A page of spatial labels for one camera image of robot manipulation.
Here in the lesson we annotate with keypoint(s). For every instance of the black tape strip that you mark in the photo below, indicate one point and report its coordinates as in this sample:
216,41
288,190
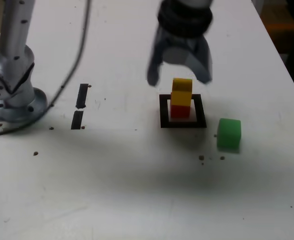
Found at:
82,97

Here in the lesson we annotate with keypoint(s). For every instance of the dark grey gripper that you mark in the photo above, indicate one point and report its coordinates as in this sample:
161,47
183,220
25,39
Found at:
184,42

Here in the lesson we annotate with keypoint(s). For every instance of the red cube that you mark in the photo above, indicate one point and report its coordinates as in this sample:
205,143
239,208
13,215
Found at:
180,111

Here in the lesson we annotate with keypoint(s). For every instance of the green cube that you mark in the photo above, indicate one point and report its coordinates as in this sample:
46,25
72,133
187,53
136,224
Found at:
229,135

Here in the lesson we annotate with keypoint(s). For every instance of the black tape square outline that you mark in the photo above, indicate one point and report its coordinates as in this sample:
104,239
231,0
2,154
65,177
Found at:
163,112

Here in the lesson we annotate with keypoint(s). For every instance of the yellow cube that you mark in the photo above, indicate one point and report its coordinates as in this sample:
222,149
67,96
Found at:
181,96

